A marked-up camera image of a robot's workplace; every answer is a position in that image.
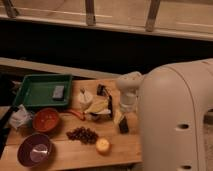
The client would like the yellow banana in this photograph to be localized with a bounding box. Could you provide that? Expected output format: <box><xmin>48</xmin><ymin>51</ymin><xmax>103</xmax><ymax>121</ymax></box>
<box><xmin>84</xmin><ymin>100</ymin><xmax>108</xmax><ymax>114</ymax></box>

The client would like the red chili pepper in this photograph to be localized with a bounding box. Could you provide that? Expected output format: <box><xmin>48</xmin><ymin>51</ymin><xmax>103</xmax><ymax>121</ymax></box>
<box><xmin>62</xmin><ymin>109</ymin><xmax>85</xmax><ymax>121</ymax></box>

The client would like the grey sponge block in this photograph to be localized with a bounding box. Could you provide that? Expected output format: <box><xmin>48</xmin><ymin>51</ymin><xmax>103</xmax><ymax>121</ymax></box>
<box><xmin>52</xmin><ymin>85</ymin><xmax>64</xmax><ymax>100</ymax></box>

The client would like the green plastic tray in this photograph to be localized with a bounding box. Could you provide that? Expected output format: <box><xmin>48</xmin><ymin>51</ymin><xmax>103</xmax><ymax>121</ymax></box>
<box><xmin>13</xmin><ymin>74</ymin><xmax>72</xmax><ymax>109</ymax></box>

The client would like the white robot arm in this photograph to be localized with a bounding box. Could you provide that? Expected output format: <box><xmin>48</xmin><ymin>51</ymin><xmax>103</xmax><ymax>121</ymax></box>
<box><xmin>116</xmin><ymin>58</ymin><xmax>213</xmax><ymax>171</ymax></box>

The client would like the purple bowl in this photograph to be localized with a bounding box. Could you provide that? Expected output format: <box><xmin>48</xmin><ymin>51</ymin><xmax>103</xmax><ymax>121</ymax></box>
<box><xmin>17</xmin><ymin>133</ymin><xmax>53</xmax><ymax>168</ymax></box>

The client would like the crumpled white cloth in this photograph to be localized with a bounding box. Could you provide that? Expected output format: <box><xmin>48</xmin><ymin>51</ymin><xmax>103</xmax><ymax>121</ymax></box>
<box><xmin>9</xmin><ymin>104</ymin><xmax>32</xmax><ymax>130</ymax></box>

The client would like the bunch of dark grapes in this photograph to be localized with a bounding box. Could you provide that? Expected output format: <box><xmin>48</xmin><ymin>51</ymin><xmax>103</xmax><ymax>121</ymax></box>
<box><xmin>66</xmin><ymin>127</ymin><xmax>99</xmax><ymax>144</ymax></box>

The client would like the orange bowl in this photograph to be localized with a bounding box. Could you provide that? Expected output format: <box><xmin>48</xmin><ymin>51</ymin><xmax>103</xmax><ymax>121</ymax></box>
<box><xmin>32</xmin><ymin>108</ymin><xmax>60</xmax><ymax>133</ymax></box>

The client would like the white garlic bulb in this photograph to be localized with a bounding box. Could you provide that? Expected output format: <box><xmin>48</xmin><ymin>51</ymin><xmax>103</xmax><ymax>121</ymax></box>
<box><xmin>77</xmin><ymin>88</ymin><xmax>93</xmax><ymax>109</ymax></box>

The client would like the yellow round fruit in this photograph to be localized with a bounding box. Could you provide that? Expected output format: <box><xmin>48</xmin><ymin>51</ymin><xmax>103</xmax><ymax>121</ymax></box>
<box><xmin>96</xmin><ymin>138</ymin><xmax>111</xmax><ymax>155</ymax></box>

